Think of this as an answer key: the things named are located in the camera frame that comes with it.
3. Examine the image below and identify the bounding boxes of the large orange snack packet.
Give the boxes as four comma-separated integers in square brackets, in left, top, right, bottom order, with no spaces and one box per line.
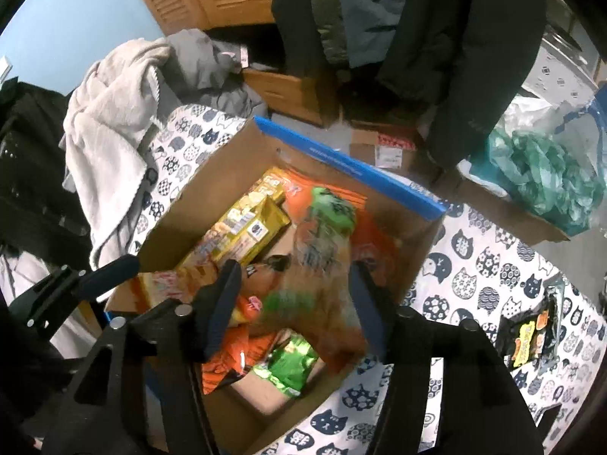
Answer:
[285,173,430,266]

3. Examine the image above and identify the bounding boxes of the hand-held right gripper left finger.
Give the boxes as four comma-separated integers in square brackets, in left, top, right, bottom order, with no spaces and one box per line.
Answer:
[42,258,245,455]

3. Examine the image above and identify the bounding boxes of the labelled brown cardboard box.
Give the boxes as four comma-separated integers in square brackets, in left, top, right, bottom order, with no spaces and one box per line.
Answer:
[348,121,428,172]

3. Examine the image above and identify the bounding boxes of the long yellow snack packet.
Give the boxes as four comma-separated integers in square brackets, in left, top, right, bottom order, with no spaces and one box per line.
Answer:
[178,167,285,271]

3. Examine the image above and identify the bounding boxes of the gold snack packet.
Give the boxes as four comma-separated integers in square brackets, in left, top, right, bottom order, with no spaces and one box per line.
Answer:
[237,196,291,266]

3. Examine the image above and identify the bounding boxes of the green plastic bags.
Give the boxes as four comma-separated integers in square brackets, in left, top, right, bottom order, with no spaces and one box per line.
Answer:
[487,130,599,238]

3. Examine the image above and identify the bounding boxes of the flat cardboard box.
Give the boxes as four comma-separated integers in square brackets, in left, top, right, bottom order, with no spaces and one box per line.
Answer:
[435,165,571,247]

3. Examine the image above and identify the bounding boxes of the white plastic bag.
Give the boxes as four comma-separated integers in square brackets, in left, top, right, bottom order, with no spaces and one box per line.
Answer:
[502,94,570,139]

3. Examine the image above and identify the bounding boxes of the black plastic crate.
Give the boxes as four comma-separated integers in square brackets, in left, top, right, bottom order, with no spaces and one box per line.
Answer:
[0,80,92,257]

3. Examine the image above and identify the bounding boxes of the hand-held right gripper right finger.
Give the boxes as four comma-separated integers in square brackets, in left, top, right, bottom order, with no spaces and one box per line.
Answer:
[348,260,546,455]

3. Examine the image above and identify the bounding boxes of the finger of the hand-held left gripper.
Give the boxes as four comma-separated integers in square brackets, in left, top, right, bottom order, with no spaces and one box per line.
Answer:
[16,253,140,328]

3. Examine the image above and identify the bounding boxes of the small orange yellow snack packet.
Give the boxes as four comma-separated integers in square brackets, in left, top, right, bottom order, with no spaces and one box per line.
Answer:
[137,265,223,309]

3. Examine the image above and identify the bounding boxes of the grey hooded garment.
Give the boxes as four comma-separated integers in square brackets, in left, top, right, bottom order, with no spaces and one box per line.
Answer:
[161,28,267,120]

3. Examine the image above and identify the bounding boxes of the white fleece blanket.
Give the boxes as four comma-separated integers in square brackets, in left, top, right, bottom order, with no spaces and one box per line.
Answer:
[61,38,172,268]

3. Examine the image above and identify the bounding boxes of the cat print tablecloth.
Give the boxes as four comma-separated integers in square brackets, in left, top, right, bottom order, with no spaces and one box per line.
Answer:
[137,104,607,455]

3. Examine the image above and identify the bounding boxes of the grey blue hanging garment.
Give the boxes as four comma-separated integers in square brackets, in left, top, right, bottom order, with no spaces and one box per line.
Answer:
[332,0,409,68]

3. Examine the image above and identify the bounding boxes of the black snack packet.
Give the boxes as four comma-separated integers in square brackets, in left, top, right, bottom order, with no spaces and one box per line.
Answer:
[495,284,567,370]

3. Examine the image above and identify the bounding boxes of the cardboard box with blue edge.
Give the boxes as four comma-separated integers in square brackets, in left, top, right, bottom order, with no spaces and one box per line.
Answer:
[104,116,449,455]

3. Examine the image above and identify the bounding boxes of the orange green snack packet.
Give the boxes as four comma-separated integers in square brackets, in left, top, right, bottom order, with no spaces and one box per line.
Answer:
[263,186,380,373]

